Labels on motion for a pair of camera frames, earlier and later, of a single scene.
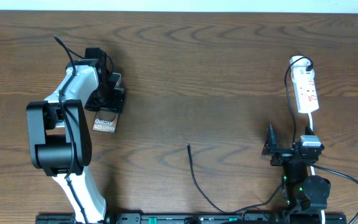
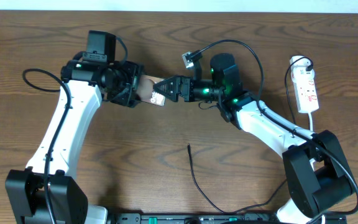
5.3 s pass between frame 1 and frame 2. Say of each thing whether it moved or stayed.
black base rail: stayed
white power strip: stayed
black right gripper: moved
